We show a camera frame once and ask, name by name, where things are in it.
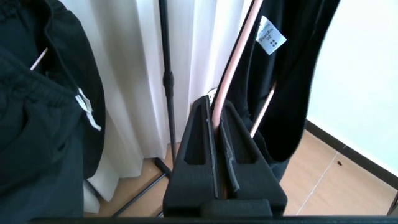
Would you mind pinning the black sleeveless top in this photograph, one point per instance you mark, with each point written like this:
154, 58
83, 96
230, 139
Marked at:
289, 93

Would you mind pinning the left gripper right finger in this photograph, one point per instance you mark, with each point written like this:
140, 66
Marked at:
252, 183

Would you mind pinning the black shorts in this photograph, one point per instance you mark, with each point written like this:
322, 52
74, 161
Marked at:
37, 124

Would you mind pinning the black clothes rack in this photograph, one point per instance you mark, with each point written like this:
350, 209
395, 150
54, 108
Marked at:
168, 81

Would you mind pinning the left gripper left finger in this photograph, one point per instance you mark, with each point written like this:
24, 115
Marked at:
189, 186

